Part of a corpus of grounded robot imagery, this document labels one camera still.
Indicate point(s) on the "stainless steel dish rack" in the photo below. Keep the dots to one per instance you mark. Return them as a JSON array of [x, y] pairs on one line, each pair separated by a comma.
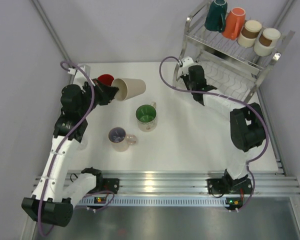
[[236, 71]]

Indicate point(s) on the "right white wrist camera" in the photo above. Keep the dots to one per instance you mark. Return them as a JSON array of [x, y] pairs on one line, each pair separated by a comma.
[[185, 62]]

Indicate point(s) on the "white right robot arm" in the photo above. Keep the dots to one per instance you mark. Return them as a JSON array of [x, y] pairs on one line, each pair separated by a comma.
[[248, 133]]

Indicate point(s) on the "small brown white cup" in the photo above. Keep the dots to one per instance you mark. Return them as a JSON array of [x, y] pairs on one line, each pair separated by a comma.
[[249, 33]]

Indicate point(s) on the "green interior floral mug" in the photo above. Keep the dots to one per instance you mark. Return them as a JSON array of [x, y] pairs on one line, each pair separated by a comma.
[[146, 116]]

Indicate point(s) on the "steel lined paper cup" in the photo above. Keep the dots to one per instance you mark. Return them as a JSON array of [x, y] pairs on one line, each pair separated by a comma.
[[267, 41]]

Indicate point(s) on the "beige tumbler cup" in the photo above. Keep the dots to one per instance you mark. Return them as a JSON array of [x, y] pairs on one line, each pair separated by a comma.
[[128, 88]]

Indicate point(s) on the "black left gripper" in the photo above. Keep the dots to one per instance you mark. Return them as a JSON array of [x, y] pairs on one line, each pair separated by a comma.
[[106, 93]]

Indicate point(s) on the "grey slotted cable duct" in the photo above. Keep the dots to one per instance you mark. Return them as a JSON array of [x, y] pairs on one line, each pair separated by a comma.
[[165, 201]]

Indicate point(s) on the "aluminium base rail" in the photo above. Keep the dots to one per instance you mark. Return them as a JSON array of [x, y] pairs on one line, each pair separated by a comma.
[[195, 183]]

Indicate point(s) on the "dark teal mug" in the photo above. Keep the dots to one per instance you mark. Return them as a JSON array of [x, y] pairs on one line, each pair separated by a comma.
[[216, 17]]

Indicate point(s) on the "clear glass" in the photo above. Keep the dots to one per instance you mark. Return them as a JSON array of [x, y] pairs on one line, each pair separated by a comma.
[[83, 145]]

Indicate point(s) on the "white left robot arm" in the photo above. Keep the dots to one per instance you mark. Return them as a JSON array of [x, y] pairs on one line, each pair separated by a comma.
[[51, 202]]

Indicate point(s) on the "red skull mug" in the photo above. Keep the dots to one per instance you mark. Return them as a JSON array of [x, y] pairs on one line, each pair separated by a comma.
[[106, 79]]

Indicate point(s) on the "orange mug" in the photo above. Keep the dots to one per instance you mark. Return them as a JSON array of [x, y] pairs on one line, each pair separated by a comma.
[[234, 23]]

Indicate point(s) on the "pink purple mug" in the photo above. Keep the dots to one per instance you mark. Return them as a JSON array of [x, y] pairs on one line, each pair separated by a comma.
[[120, 140]]

